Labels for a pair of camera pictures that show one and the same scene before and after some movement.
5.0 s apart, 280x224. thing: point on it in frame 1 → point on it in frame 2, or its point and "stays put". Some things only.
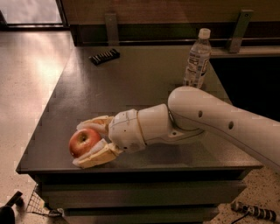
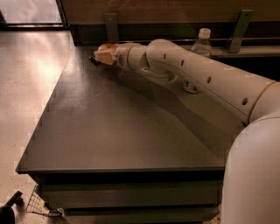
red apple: (81, 141) → (107, 47)
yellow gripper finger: (102, 153) → (104, 57)
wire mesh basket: (37, 206) stays put
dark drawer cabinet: (196, 179) stays put
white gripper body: (125, 130) → (121, 56)
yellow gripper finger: (101, 123) → (104, 46)
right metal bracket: (241, 25) stays put
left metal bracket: (112, 30) stays put
